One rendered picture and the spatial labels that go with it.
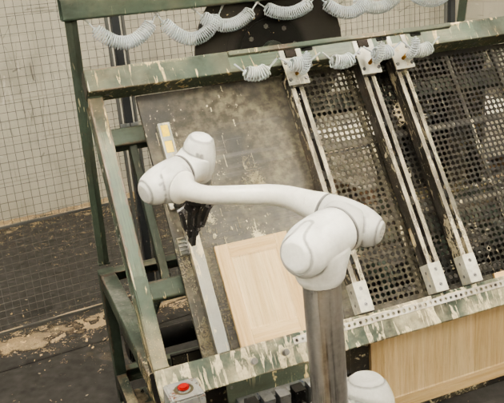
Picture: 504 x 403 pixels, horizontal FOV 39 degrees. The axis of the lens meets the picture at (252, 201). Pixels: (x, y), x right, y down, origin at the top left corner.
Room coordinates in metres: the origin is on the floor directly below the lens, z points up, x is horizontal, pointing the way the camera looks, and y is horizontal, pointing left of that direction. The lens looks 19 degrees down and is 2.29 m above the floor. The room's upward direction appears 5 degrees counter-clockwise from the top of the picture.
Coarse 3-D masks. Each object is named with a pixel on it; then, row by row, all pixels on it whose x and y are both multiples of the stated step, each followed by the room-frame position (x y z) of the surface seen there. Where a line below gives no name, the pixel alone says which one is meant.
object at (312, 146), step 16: (304, 48) 2.98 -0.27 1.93; (288, 80) 3.02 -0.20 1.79; (304, 80) 3.04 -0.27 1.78; (288, 96) 3.08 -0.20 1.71; (304, 96) 3.04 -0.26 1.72; (304, 112) 3.02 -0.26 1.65; (304, 128) 2.95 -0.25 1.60; (304, 144) 2.95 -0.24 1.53; (320, 144) 2.92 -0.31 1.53; (320, 160) 2.90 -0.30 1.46; (320, 176) 2.84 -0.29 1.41; (336, 192) 2.81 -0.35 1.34; (352, 256) 2.66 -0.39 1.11; (352, 272) 2.62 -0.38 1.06; (352, 288) 2.59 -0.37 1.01; (352, 304) 2.60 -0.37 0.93; (368, 304) 2.55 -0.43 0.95
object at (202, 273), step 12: (168, 156) 2.77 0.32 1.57; (192, 252) 2.56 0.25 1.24; (192, 264) 2.56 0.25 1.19; (204, 264) 2.54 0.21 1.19; (204, 276) 2.51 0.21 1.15; (204, 288) 2.48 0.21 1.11; (204, 300) 2.46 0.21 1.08; (216, 300) 2.47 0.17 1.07; (216, 312) 2.44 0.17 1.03; (216, 324) 2.41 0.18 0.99; (216, 336) 2.38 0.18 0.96; (216, 348) 2.36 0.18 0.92; (228, 348) 2.37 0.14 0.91
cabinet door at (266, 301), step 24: (264, 240) 2.67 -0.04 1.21; (240, 264) 2.59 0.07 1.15; (264, 264) 2.61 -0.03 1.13; (240, 288) 2.53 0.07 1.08; (264, 288) 2.56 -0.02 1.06; (288, 288) 2.58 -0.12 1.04; (240, 312) 2.48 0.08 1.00; (264, 312) 2.50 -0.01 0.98; (288, 312) 2.52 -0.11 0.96; (240, 336) 2.42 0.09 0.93; (264, 336) 2.44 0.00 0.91
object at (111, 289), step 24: (144, 264) 3.54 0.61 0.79; (168, 264) 3.64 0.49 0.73; (120, 288) 3.25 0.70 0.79; (120, 312) 2.99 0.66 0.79; (120, 336) 3.45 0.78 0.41; (168, 336) 2.91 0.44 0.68; (192, 336) 2.94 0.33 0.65; (120, 360) 3.45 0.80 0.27; (144, 360) 2.54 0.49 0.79; (168, 360) 3.62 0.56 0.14; (192, 360) 2.51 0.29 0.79; (360, 360) 2.77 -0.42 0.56; (120, 384) 3.35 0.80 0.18; (480, 384) 2.99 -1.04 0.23
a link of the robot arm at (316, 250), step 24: (312, 216) 1.67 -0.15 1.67; (336, 216) 1.67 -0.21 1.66; (288, 240) 1.60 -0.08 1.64; (312, 240) 1.58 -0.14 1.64; (336, 240) 1.61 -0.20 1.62; (288, 264) 1.59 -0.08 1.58; (312, 264) 1.56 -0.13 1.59; (336, 264) 1.60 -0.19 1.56; (312, 288) 1.61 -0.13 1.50; (336, 288) 1.63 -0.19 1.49; (312, 312) 1.62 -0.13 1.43; (336, 312) 1.62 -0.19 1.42; (312, 336) 1.63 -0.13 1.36; (336, 336) 1.62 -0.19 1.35; (312, 360) 1.63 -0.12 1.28; (336, 360) 1.61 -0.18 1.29; (312, 384) 1.64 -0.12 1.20; (336, 384) 1.61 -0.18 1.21
